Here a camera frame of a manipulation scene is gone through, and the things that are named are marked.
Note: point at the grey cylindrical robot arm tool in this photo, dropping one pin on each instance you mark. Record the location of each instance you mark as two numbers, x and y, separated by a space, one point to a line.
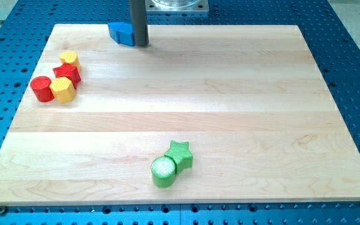
139 22

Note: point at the green star block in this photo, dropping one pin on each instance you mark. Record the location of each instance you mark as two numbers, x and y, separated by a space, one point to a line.
181 155

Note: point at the green cylinder block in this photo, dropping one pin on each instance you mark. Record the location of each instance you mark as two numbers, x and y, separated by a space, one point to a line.
163 170

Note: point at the blue block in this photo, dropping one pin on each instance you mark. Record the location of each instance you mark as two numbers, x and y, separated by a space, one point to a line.
114 28
126 34

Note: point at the yellow hexagon block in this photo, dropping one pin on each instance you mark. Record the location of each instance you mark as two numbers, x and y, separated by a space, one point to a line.
63 90

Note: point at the red star block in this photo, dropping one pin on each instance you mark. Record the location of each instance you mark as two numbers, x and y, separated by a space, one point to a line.
69 71

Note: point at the yellow heart block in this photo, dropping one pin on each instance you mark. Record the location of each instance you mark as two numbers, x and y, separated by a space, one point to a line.
70 57

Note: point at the red cylinder block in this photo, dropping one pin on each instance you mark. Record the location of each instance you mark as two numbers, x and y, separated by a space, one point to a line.
40 87

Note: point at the blue perforated table plate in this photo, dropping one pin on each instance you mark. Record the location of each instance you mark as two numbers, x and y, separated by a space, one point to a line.
25 31

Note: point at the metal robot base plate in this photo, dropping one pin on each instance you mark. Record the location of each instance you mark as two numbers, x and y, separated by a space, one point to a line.
177 6

